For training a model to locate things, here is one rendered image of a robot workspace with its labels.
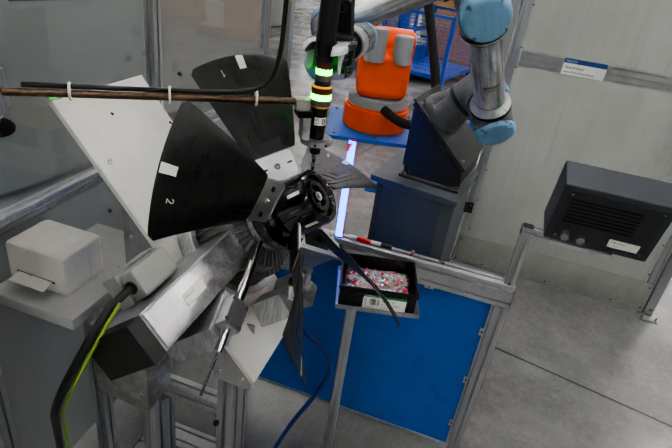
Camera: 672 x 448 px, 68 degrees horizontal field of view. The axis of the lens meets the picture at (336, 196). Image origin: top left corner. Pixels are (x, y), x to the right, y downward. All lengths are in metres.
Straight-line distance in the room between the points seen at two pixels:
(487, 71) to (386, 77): 3.55
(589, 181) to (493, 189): 1.63
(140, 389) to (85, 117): 0.65
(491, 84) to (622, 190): 0.42
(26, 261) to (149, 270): 0.52
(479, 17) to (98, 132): 0.85
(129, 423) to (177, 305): 1.33
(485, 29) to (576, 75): 1.61
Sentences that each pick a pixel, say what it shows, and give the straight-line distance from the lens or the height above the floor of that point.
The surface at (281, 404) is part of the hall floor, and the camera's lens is 2.21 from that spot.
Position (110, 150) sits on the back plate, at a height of 1.27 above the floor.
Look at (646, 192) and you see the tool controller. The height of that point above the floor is 1.24.
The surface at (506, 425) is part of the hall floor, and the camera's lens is 2.39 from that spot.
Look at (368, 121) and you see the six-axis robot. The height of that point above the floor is 0.17.
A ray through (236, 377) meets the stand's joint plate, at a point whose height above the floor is 0.74.
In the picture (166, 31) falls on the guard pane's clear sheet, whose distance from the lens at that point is 1.83.
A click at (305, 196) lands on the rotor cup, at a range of 0.98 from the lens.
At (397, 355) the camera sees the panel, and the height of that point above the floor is 0.46.
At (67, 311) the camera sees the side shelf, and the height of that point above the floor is 0.86.
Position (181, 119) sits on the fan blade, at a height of 1.41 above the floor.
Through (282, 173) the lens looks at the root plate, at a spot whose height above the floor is 1.24.
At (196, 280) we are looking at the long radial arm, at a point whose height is 1.13.
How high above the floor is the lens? 1.69
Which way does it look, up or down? 27 degrees down
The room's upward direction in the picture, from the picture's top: 8 degrees clockwise
